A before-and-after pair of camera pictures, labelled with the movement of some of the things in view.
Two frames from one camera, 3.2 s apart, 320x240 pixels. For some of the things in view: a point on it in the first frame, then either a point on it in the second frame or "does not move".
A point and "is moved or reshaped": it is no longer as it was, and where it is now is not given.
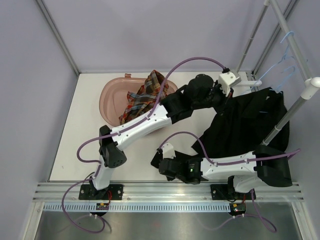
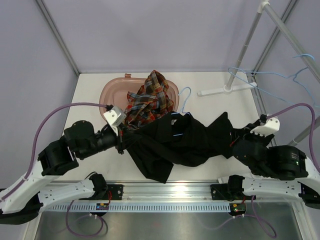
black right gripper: x=175 y=159 → x=245 y=132
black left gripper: x=224 y=100 → x=120 y=146
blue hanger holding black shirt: x=294 y=68 is moved or reshaped
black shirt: x=244 y=121 → x=159 y=143
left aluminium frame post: x=55 y=32 does not move
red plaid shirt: x=141 y=99 does not move
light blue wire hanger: x=274 y=66 → x=290 y=77
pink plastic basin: x=113 y=99 does not move
